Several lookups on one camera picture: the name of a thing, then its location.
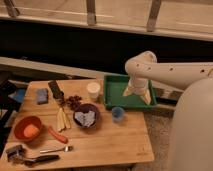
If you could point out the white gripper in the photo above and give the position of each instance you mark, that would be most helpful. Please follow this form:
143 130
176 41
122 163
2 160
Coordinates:
138 83

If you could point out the blue sponge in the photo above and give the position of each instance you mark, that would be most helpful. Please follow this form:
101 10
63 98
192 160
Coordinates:
42 96

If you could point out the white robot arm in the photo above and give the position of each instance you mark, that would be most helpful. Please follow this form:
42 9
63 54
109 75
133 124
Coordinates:
191 138

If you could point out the green plastic tray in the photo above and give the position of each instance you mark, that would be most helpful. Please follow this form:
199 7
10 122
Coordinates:
114 87

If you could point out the small blue cup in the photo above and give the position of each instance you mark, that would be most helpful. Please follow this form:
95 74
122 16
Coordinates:
117 114

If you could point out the white paper cup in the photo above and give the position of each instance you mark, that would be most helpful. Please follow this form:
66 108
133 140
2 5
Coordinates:
93 89

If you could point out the dark purple bowl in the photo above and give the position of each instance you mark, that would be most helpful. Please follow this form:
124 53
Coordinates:
85 108

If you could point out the crumpled white paper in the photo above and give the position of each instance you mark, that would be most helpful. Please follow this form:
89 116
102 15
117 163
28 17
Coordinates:
85 119

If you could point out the dark red grapes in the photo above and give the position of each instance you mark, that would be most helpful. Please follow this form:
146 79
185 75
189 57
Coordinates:
73 102

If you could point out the yellow banana pieces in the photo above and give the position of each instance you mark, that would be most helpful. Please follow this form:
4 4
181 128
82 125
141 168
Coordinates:
63 121

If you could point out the black rectangular block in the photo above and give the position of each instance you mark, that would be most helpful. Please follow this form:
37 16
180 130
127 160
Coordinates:
57 93

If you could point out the metal spoon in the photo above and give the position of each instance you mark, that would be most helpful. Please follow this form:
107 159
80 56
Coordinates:
64 149

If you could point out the orange fruit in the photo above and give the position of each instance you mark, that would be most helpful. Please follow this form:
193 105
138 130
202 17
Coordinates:
30 131

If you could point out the blue object left of table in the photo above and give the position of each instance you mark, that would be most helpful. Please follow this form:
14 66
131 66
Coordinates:
18 95

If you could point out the orange bowl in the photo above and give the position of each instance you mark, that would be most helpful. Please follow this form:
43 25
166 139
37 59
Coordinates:
22 124

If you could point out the black handled tool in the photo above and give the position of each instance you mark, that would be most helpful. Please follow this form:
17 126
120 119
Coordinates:
40 159

